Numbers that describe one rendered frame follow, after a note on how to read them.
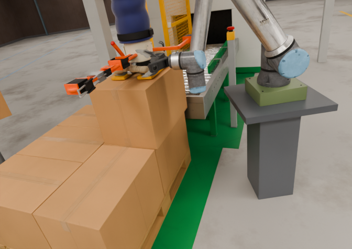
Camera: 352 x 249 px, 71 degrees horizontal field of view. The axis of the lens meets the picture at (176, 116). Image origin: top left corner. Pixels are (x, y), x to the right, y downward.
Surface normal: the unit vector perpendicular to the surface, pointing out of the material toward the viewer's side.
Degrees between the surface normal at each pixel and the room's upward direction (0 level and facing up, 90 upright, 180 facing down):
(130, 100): 90
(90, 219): 0
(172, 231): 0
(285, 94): 90
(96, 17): 90
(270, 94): 90
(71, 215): 0
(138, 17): 74
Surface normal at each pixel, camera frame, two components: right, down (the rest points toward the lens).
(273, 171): 0.07, 0.45
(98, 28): -0.33, 0.47
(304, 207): -0.14, -0.88
